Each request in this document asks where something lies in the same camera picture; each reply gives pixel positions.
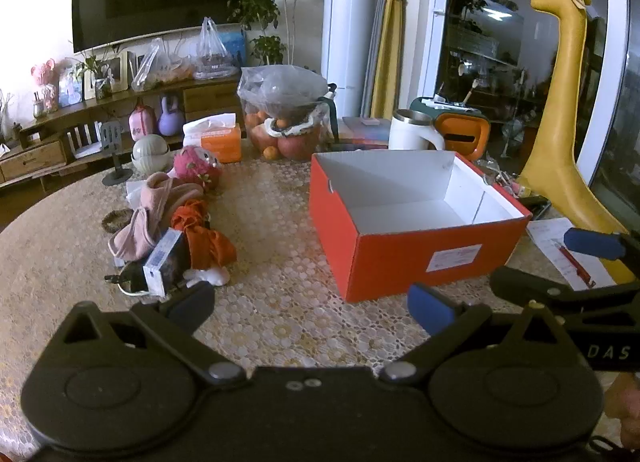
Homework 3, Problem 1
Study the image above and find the white charger with cable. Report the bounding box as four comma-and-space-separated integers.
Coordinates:
182, 267, 231, 287

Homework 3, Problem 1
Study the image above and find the red pen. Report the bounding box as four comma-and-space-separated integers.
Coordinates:
552, 239, 596, 287

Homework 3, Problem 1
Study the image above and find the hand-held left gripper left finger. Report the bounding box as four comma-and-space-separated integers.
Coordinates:
50, 282, 249, 390

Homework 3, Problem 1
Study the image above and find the white photo frame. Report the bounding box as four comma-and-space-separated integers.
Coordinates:
84, 52, 130, 98

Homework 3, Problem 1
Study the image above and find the round pale green container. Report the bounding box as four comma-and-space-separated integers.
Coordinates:
131, 135, 170, 173

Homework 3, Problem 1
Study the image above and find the purple kettlebell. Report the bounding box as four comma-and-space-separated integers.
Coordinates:
158, 96, 184, 137

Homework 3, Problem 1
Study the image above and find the pink cloth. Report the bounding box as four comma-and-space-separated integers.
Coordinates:
109, 172, 205, 263

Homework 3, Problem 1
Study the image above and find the white standing air conditioner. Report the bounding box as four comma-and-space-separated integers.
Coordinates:
322, 0, 381, 117

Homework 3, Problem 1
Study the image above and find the small blue white box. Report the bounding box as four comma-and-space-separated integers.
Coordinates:
142, 228, 188, 297

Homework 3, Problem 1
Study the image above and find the pink mini backpack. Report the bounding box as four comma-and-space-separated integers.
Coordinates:
128, 104, 153, 141

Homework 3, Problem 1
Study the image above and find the plastic bag of fruit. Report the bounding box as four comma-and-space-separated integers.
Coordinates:
236, 66, 333, 161

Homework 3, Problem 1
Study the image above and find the wooden tv cabinet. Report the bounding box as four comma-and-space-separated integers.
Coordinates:
0, 72, 246, 193

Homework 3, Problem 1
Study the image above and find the green orange tissue box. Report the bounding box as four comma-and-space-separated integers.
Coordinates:
409, 96, 491, 160

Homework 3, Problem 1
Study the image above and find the pink bear toy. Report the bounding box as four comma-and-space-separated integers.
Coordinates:
31, 59, 60, 112

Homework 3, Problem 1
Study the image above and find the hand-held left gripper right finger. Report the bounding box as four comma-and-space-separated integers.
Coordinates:
379, 283, 571, 385

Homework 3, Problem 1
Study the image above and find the stack of books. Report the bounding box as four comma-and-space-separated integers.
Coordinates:
330, 117, 393, 150

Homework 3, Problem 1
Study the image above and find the grey phone stand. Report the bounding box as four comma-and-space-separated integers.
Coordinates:
100, 122, 133, 186

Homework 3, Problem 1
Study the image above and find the clear plastic bag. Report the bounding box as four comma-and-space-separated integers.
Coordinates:
192, 16, 240, 80

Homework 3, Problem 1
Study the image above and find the black charger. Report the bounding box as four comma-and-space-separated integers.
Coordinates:
104, 262, 151, 295

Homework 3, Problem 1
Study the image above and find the white steel mug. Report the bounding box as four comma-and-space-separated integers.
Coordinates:
388, 109, 446, 151

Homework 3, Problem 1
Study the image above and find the small wooden chair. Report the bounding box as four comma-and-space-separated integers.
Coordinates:
64, 122, 103, 159

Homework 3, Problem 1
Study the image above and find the handwritten paper note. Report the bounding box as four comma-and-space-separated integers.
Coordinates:
525, 218, 618, 291

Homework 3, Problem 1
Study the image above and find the orange cloth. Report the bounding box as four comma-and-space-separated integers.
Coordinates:
170, 199, 237, 270

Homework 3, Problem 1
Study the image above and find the yellow curtain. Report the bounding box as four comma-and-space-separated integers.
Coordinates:
370, 0, 426, 119

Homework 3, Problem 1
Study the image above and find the small blue picture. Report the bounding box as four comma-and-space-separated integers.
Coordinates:
57, 66, 83, 107

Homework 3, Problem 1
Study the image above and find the yellow giraffe figure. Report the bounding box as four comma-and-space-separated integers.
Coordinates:
517, 0, 636, 285

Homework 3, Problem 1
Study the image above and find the brown hair scrunchie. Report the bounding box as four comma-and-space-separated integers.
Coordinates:
101, 209, 135, 233

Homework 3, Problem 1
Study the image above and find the blue pack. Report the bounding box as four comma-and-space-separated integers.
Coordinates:
220, 30, 247, 67

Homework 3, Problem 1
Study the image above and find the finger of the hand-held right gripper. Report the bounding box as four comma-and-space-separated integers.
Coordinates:
489, 267, 640, 315
564, 228, 640, 263

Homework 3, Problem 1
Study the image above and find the orange cardboard box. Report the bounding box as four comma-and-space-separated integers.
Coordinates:
307, 151, 533, 303

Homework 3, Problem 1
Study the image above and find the green potted plant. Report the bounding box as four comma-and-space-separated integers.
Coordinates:
227, 0, 323, 67

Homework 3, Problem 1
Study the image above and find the pink fruit plush toy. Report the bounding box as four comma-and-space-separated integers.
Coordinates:
172, 146, 226, 193

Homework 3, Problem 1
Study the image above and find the person's right hand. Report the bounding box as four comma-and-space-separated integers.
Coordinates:
606, 372, 640, 449

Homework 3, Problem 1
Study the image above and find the orange tissue pack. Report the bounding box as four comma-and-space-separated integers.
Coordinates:
182, 112, 243, 164

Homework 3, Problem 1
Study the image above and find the makeup brush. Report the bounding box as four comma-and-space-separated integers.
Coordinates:
461, 78, 482, 107

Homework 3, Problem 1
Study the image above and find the clear bag of snacks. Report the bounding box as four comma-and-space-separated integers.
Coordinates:
131, 38, 196, 91

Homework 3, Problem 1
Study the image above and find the white paper sheet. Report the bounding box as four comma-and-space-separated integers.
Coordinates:
125, 181, 151, 205

